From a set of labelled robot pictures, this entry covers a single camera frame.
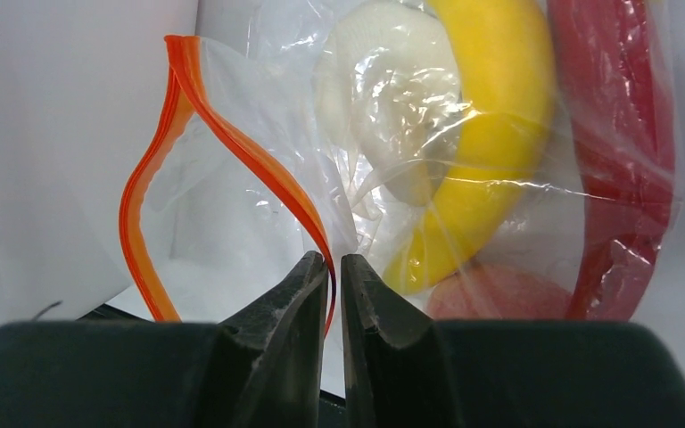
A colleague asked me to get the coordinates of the red fake fruit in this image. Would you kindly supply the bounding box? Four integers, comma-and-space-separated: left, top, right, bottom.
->
425, 264, 572, 320

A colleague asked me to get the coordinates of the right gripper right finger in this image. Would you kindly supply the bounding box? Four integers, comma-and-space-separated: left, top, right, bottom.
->
340, 254, 685, 427

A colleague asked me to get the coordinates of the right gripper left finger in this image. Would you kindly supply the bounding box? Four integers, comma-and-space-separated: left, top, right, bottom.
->
0, 251, 328, 427

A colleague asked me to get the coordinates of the white fake garlic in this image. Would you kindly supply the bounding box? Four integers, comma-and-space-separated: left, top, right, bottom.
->
313, 1, 461, 206

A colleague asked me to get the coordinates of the red fake chili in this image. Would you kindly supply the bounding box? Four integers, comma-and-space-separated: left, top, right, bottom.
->
548, 1, 676, 320

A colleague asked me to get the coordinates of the clear zip top bag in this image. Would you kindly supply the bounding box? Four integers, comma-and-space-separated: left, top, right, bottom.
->
119, 1, 680, 334

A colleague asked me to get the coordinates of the yellow fake pepper in bag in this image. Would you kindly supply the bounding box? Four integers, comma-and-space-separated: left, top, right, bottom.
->
382, 1, 557, 294

